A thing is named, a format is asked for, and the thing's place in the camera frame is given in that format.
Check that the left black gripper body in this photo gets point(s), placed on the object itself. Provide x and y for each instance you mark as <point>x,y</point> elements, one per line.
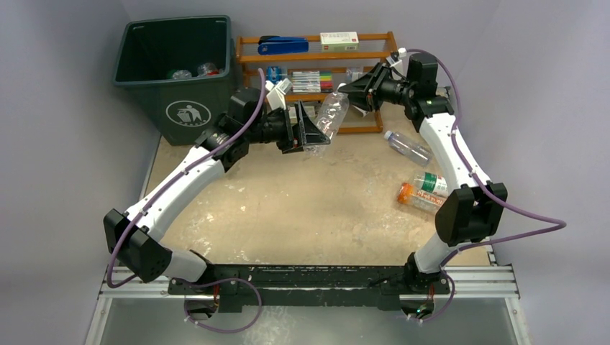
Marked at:
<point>277,130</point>

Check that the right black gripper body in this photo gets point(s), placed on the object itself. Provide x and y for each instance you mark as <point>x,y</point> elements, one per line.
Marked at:
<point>373,90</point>

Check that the clear unlabelled bottle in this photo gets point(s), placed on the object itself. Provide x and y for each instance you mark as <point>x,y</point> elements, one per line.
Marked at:
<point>329,119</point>

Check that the clear bottle white cap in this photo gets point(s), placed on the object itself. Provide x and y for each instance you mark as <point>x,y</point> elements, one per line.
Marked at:
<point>408,148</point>

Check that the red label bottle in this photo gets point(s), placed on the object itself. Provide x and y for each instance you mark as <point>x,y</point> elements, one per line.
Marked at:
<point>208,69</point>

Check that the green white label bottle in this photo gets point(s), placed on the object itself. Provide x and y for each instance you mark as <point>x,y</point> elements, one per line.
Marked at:
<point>431,183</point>

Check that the orange drink bottle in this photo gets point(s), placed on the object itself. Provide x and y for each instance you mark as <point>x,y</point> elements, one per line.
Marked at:
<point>424,201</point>

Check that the green tinted bottle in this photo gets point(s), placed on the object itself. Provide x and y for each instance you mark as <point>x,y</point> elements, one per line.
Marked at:
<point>179,74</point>

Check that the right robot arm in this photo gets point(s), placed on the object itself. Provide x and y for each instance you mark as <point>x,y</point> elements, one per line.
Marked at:
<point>473,209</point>

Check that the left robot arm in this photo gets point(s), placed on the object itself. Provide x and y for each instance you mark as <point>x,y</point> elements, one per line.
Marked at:
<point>133,236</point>

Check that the dark green trash bin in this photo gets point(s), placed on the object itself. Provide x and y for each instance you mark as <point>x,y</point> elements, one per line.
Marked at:
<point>180,109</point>

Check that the pack of coloured markers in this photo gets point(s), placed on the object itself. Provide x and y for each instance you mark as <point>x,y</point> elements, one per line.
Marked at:
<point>319,81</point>

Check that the white green box top shelf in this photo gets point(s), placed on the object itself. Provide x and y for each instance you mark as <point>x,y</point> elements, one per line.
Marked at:
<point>339,41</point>

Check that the blue white tape dispenser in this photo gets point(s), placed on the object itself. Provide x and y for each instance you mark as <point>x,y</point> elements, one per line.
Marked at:
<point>275,74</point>

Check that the orange wooden shelf rack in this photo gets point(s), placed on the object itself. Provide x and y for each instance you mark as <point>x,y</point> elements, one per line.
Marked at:
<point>374,48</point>

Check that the blue stapler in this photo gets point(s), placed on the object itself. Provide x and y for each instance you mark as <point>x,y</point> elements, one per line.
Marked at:
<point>279,45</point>

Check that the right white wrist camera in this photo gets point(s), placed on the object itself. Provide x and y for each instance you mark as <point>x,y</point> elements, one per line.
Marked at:
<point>396,57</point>

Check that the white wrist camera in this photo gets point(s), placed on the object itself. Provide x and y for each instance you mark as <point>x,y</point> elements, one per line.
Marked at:
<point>276,93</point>
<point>396,57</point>

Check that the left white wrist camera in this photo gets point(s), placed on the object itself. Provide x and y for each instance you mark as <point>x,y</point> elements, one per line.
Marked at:
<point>276,93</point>

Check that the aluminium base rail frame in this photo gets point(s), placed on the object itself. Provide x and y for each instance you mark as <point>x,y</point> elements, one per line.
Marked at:
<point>420,297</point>

